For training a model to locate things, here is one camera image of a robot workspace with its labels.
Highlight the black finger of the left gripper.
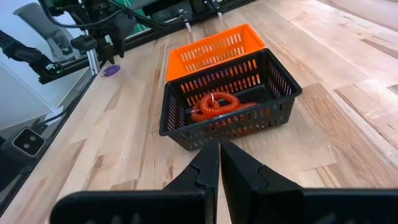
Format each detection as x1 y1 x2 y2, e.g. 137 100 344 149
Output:
109 14 137 59
96 36 114 65

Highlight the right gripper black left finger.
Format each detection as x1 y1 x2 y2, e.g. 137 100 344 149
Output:
51 141 220 224

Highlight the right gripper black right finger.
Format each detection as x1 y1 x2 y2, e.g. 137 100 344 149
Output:
220 140 398 224

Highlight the purple spring coil keychain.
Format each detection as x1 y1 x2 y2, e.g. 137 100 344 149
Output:
101 64 121 78

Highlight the orange spring coil keychain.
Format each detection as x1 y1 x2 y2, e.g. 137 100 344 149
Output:
189 101 259 123
198 91 241 119

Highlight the green mat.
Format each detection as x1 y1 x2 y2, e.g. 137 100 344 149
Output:
119 0 152 35

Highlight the grey chair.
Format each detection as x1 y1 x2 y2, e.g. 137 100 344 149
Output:
14 2 73 62

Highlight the orange plastic slotted basket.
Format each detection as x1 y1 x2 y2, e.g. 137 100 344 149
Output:
165 23 267 82

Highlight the black plastic slotted basket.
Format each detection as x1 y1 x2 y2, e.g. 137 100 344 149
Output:
159 48 303 152

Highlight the silver metal bracket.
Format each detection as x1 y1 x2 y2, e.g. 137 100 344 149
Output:
85 49 100 76

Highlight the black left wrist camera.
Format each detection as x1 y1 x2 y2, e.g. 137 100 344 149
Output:
70 34 99 53

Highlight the black camera cable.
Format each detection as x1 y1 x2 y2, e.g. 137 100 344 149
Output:
30 107 68 131

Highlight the black square camera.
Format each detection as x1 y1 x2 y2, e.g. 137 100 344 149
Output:
11 126 47 158

